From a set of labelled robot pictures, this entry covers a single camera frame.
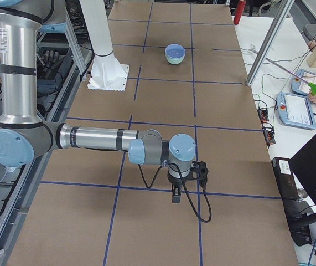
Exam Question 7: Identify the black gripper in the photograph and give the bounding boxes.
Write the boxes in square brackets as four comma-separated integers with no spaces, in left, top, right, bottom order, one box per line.
[167,168,191,204]

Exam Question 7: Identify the blue bowl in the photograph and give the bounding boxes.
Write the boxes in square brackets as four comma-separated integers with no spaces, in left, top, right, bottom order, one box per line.
[165,44,186,59]

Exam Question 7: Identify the green handled reacher grabber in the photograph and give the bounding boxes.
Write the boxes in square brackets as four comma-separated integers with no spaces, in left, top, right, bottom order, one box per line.
[265,57,316,95]

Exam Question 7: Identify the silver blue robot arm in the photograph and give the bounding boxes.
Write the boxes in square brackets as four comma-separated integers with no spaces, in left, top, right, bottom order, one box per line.
[0,1,195,203]

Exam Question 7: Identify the green bowl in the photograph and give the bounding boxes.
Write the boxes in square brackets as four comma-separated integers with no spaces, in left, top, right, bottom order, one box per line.
[165,54,185,65]

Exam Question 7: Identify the orange black connector box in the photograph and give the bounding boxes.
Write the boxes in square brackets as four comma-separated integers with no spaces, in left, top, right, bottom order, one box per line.
[257,108,269,122]

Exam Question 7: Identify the black computer box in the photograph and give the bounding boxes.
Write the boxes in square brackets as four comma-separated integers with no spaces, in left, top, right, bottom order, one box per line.
[271,157,316,246]

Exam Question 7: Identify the teach pendant near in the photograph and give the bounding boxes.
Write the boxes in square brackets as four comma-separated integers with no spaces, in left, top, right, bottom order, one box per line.
[276,92,316,130]

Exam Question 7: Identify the teach pendant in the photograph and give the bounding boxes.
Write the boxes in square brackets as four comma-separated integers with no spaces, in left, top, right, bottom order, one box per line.
[276,92,316,130]
[290,69,316,96]

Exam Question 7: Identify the teach pendant far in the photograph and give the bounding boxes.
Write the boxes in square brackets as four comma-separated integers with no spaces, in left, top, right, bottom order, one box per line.
[290,69,316,96]

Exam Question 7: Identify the red cylinder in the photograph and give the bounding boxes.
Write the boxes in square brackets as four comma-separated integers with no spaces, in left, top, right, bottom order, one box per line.
[233,0,247,25]

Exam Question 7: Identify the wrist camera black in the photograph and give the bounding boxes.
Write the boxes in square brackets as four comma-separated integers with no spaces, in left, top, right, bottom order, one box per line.
[189,161,209,190]

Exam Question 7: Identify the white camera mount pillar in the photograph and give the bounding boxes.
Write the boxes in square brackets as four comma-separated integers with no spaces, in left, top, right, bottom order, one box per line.
[80,0,129,91]

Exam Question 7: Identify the aluminium frame post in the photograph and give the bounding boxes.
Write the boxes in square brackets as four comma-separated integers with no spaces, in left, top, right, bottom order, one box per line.
[246,0,294,86]

